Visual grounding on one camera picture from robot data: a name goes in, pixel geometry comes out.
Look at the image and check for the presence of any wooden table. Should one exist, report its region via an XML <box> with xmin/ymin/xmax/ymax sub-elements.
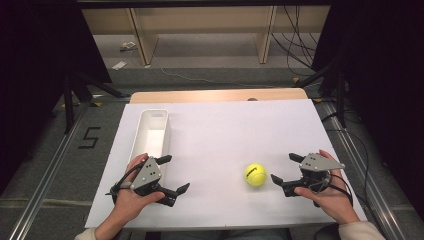
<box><xmin>129</xmin><ymin>87</ymin><xmax>309</xmax><ymax>104</ymax></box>

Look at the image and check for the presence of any white sheet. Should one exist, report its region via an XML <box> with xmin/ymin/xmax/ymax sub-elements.
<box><xmin>84</xmin><ymin>98</ymin><xmax>368</xmax><ymax>232</ymax></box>

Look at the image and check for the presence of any black floor cable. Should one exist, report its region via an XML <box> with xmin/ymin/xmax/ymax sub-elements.
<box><xmin>323</xmin><ymin>111</ymin><xmax>372</xmax><ymax>216</ymax></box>

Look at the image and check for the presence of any person's left hand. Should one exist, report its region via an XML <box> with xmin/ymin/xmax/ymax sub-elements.
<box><xmin>113</xmin><ymin>152</ymin><xmax>166</xmax><ymax>223</ymax></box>

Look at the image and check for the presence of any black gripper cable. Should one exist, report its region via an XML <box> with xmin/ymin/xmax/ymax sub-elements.
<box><xmin>308</xmin><ymin>172</ymin><xmax>354</xmax><ymax>208</ymax></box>
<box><xmin>105</xmin><ymin>162</ymin><xmax>145</xmax><ymax>198</ymax></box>

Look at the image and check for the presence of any white paper scrap with dark part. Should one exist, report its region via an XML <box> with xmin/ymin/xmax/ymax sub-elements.
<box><xmin>119</xmin><ymin>40</ymin><xmax>138</xmax><ymax>53</ymax></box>

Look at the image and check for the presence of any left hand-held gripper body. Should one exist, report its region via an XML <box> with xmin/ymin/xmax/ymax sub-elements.
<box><xmin>129</xmin><ymin>155</ymin><xmax>168</xmax><ymax>198</ymax></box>

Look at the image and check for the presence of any black tripod stand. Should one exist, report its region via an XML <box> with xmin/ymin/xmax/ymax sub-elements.
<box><xmin>293</xmin><ymin>55</ymin><xmax>348</xmax><ymax>130</ymax></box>
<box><xmin>62</xmin><ymin>70</ymin><xmax>132</xmax><ymax>135</ymax></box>

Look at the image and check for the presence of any dark curtain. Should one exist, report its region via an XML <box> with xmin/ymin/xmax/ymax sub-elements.
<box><xmin>312</xmin><ymin>0</ymin><xmax>424</xmax><ymax>212</ymax></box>
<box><xmin>0</xmin><ymin>0</ymin><xmax>113</xmax><ymax>198</ymax></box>

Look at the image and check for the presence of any yellow tennis ball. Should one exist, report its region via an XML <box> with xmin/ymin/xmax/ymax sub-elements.
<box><xmin>244</xmin><ymin>162</ymin><xmax>268</xmax><ymax>188</ymax></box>

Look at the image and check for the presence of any bundle of black cables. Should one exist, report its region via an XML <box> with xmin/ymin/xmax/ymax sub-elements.
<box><xmin>270</xmin><ymin>5</ymin><xmax>322</xmax><ymax>78</ymax></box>

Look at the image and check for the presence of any metal floor rail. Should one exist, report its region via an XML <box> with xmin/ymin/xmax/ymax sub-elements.
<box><xmin>7</xmin><ymin>101</ymin><xmax>92</xmax><ymax>240</ymax></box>
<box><xmin>319</xmin><ymin>101</ymin><xmax>407</xmax><ymax>240</ymax></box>

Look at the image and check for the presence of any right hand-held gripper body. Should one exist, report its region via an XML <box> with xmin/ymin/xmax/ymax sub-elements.
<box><xmin>298</xmin><ymin>152</ymin><xmax>346</xmax><ymax>195</ymax></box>

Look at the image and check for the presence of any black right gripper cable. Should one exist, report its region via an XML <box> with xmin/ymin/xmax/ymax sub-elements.
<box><xmin>308</xmin><ymin>172</ymin><xmax>354</xmax><ymax>208</ymax></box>

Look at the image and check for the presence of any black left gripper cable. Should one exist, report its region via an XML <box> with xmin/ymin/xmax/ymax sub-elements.
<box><xmin>105</xmin><ymin>162</ymin><xmax>145</xmax><ymax>198</ymax></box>

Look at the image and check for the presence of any white plastic bin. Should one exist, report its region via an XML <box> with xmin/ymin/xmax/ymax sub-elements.
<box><xmin>128</xmin><ymin>108</ymin><xmax>172</xmax><ymax>186</ymax></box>

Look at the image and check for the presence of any white floor cable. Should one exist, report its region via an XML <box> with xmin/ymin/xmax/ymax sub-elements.
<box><xmin>159</xmin><ymin>65</ymin><xmax>275</xmax><ymax>89</ymax></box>

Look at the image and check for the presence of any person's right hand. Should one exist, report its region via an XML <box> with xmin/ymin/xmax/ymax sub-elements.
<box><xmin>293</xmin><ymin>149</ymin><xmax>361</xmax><ymax>225</ymax></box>

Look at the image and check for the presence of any light wooden desk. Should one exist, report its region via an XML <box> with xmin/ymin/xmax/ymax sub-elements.
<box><xmin>81</xmin><ymin>5</ymin><xmax>331</xmax><ymax>66</ymax></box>

